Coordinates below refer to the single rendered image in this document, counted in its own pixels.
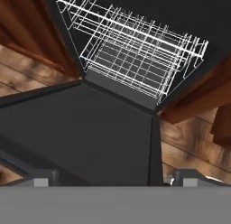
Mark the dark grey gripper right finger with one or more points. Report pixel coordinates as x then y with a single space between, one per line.
192 175

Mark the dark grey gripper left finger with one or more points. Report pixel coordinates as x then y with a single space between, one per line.
45 176

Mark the dark grey dishwasher door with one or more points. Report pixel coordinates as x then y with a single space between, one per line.
90 134

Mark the dark grey dishwasher body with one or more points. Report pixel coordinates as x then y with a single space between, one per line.
207 20

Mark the brown wooden cupboard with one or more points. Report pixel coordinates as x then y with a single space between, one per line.
195 98
33 26

